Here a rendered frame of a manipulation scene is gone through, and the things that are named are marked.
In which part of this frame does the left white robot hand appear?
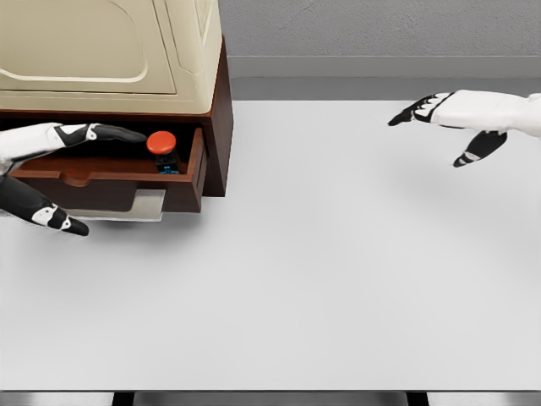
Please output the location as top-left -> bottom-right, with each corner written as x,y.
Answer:
0,122 -> 148,238

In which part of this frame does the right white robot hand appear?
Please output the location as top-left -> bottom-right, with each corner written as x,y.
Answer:
387,89 -> 530,168

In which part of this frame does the brown wooden cabinet drawer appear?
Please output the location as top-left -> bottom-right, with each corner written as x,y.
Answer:
7,125 -> 209,215

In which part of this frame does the red button switch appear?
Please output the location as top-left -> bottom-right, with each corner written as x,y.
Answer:
145,130 -> 181,176

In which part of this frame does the brown wooden cabinet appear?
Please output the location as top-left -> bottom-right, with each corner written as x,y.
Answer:
0,36 -> 235,200

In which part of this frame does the beige boxy appliance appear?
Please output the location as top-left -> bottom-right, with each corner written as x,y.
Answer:
0,0 -> 224,117

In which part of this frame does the grey flat sheet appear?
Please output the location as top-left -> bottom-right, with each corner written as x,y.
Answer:
63,189 -> 167,223

